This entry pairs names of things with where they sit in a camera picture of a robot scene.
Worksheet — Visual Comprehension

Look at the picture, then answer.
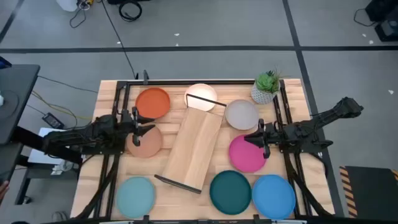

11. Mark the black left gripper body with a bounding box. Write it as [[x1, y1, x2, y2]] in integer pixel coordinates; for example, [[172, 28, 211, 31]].
[[121, 106, 141, 147]]

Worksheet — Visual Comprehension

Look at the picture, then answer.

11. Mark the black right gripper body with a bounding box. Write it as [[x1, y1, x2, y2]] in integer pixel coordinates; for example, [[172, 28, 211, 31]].
[[257, 119, 282, 159]]

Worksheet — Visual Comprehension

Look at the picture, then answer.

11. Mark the peach plate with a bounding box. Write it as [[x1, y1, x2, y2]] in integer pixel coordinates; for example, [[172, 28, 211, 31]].
[[126, 124, 163, 159]]

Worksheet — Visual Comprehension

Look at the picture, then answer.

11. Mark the magenta plate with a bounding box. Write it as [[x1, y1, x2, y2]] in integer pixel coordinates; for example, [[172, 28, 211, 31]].
[[228, 134, 267, 174]]

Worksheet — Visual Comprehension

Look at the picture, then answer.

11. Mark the orange plate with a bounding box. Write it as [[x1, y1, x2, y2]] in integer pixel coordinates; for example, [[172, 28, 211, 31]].
[[135, 87, 171, 119]]

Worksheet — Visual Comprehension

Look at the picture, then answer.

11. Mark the grey plate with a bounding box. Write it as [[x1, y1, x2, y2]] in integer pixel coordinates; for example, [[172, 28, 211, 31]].
[[224, 99, 260, 131]]

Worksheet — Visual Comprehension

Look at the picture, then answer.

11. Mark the wooden shelf with black legs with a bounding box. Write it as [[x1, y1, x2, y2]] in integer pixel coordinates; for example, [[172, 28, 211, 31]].
[[154, 93, 228, 195]]

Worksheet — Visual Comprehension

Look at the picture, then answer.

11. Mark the blue plate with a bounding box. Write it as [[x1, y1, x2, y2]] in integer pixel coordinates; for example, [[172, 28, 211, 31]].
[[251, 174, 297, 220]]

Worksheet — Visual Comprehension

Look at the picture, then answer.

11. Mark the dark teal plate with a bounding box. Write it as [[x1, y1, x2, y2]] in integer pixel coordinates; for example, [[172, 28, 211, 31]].
[[209, 170, 252, 215]]

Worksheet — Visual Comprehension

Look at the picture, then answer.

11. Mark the cream plate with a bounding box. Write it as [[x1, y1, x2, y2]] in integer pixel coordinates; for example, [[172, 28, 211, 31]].
[[184, 83, 218, 112]]

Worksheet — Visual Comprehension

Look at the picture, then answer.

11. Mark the light teal plate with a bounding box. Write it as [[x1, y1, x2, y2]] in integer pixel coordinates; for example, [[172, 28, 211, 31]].
[[115, 176, 156, 219]]

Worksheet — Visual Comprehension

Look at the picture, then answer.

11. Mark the succulent in white pot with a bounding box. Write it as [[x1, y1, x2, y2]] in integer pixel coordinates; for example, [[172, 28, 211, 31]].
[[250, 68, 289, 105]]

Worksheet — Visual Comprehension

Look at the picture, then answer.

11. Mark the crumpled white plastic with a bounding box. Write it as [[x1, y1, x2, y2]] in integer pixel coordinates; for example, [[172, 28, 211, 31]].
[[51, 160, 75, 175]]

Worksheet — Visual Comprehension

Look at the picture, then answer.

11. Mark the black power adapter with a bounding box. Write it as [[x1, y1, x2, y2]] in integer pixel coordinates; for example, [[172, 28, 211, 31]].
[[42, 112, 65, 129]]

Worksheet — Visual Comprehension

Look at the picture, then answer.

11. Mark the white paper sheet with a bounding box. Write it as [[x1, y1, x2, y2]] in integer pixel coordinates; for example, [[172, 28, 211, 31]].
[[27, 127, 85, 166]]

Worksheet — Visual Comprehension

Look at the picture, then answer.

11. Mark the black metal support beam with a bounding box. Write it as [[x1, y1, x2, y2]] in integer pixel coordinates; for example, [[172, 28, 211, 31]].
[[12, 126, 83, 164]]

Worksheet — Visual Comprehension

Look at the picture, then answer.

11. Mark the black mat with hazard stripes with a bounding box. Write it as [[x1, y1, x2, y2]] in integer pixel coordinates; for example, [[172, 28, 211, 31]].
[[338, 166, 398, 218]]

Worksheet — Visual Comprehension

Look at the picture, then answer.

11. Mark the black desk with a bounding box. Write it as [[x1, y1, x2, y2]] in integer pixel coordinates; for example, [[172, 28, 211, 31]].
[[0, 63, 41, 147]]

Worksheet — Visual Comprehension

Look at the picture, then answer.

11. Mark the white container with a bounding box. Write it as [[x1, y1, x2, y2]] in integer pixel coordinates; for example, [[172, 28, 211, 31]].
[[55, 0, 78, 12]]

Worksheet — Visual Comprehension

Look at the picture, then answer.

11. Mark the person's hand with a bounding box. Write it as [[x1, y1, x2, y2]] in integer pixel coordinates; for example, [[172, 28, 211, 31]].
[[0, 180, 10, 203]]

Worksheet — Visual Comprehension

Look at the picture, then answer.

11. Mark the black box with lens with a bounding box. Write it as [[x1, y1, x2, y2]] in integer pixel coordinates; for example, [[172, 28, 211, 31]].
[[374, 20, 398, 43]]

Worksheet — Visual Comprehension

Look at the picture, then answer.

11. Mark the black equipment case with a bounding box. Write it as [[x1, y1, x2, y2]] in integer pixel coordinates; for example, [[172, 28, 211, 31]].
[[365, 0, 398, 22]]

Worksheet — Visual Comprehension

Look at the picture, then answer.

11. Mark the black aluminium table frame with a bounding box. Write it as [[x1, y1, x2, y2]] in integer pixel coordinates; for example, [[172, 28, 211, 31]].
[[74, 70, 335, 224]]

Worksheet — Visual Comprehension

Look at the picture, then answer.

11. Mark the thin dark floor cable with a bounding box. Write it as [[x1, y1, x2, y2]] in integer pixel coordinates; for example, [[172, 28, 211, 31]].
[[37, 75, 99, 94]]

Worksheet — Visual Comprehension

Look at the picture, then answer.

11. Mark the long black floor cable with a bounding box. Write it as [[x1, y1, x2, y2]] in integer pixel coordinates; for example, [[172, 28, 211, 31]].
[[101, 0, 138, 79]]

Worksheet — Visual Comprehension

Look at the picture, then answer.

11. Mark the yellow cable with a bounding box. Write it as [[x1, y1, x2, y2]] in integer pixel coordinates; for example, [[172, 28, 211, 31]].
[[30, 90, 94, 121]]

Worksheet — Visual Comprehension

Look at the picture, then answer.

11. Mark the coiled black cable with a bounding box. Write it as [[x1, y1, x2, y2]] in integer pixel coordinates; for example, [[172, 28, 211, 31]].
[[118, 1, 143, 22]]

